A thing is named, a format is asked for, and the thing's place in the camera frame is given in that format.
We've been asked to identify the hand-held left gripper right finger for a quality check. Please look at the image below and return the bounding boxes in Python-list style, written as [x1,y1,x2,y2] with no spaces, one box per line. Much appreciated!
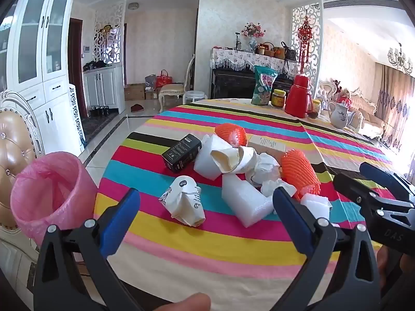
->
[272,186,381,311]

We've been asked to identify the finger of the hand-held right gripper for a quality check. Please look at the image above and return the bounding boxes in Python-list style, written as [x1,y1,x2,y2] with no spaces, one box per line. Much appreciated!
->
[333,173,381,206]
[359,162,414,201]

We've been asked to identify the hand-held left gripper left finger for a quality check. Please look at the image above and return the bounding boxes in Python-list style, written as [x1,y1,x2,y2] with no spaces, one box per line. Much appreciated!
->
[33,188,141,311]

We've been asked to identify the small white foam piece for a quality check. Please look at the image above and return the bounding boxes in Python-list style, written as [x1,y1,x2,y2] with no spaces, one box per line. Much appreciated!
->
[300,193,333,222]

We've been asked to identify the orange foam fruit net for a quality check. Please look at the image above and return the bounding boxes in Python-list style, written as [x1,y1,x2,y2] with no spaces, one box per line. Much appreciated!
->
[280,149,321,200]
[215,123,247,147]

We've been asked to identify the white foam wrap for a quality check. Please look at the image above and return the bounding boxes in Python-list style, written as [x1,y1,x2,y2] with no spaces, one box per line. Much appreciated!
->
[222,173,274,228]

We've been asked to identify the white paper ball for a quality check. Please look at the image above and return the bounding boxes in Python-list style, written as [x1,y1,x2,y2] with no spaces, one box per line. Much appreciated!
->
[245,152,282,187]

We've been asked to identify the printed paper cup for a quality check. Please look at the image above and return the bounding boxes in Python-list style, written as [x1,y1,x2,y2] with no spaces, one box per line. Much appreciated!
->
[159,175,206,227]

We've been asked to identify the beige cardboard box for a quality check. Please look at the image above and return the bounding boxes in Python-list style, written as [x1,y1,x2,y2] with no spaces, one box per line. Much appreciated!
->
[247,135,286,161]

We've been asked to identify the pink trash bin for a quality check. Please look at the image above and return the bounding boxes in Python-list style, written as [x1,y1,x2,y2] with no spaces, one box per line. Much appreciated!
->
[10,152,99,250]

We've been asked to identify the white paper cup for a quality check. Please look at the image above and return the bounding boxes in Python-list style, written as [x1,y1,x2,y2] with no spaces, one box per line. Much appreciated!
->
[194,134,227,180]
[210,146,258,174]

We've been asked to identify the black box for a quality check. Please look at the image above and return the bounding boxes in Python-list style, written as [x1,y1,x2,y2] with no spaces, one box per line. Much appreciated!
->
[161,134,202,173]

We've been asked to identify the person's right hand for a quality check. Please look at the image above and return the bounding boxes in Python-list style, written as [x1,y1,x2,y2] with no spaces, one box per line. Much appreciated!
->
[377,244,404,299]

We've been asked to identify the person's left hand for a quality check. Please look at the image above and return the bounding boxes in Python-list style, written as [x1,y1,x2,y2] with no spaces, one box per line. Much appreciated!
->
[155,293,212,311]

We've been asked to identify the cream sofa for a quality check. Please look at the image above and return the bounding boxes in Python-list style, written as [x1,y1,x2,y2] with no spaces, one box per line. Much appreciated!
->
[319,78,385,140]

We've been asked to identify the white teapot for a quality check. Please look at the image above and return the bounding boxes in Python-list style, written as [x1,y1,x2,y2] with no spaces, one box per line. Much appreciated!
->
[327,100,357,128]

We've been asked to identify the striped tablecloth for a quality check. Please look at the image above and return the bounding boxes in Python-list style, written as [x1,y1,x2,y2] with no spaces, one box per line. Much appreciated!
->
[94,99,406,311]

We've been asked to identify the brown patterned curtain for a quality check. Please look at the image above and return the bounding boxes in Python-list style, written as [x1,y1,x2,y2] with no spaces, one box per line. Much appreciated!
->
[378,65,415,156]

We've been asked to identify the small glass jar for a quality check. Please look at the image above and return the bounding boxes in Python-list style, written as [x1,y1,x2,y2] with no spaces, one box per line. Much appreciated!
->
[307,99,322,119]

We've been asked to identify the dark patterned rug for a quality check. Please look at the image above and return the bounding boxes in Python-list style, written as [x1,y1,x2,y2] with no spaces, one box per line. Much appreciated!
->
[81,113,117,137]

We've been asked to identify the red thermos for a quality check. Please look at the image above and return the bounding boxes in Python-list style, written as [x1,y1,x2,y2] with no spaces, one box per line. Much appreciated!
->
[285,74,312,118]

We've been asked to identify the yellow jar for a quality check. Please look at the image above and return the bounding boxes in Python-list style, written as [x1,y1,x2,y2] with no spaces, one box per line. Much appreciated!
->
[271,89,286,108]

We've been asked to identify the white blue patterned board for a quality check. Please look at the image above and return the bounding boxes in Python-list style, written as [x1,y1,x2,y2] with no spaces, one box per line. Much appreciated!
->
[69,84,87,148]

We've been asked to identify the row of black shoes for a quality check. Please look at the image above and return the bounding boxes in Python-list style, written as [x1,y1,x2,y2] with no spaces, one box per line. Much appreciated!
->
[89,104,110,117]

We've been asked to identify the chandelier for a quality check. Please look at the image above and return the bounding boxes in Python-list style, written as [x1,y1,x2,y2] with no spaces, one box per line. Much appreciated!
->
[387,43,414,75]

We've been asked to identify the beige leather dining chair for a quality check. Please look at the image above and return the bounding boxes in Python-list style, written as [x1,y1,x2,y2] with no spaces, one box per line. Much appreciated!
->
[0,91,46,260]

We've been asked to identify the large cardboard box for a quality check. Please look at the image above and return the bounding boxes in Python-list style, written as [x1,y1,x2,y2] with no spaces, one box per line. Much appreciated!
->
[124,83,146,101]

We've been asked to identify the green snack bag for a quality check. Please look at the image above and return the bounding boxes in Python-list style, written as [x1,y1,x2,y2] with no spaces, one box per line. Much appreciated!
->
[251,65,279,106]

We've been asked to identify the white shoe cabinet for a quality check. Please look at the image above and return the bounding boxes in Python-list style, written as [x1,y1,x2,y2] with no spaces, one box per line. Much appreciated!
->
[83,65,126,115]

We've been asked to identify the tall white cabinet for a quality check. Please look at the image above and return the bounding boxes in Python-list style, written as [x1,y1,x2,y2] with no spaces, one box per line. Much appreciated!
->
[0,0,83,156]

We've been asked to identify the cream upholstered chair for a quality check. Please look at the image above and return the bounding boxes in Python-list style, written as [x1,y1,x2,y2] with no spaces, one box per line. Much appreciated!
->
[159,55,196,112]

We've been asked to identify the black handbag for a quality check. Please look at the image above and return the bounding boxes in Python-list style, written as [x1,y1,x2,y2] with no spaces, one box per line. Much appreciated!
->
[280,41,297,61]

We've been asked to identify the white round stool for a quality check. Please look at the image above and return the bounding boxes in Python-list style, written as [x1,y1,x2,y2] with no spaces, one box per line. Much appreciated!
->
[182,91,208,104]

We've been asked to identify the red handbag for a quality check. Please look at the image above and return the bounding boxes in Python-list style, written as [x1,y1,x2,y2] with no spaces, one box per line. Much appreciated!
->
[156,69,173,88]

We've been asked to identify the white lattice screen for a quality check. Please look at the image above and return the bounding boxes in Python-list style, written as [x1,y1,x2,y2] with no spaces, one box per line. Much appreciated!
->
[290,3,325,81]
[94,0,127,65]

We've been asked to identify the red knot hanging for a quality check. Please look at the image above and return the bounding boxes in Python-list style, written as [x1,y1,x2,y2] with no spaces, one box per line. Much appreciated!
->
[298,10,313,73]

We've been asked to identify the dark wooden door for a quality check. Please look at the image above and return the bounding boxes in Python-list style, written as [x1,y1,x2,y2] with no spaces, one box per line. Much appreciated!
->
[68,18,89,119]

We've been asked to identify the black bags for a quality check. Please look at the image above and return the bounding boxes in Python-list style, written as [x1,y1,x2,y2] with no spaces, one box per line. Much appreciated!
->
[83,60,107,71]

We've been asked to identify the floral lace cloth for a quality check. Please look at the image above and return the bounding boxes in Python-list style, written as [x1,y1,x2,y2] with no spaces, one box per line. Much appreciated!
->
[211,47,299,78]

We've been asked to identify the ceiling air vent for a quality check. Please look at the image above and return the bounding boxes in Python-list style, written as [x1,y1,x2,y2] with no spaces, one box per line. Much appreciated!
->
[322,0,399,9]

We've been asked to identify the flower vase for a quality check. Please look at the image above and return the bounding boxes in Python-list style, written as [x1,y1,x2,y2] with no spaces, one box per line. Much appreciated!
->
[241,22,266,52]

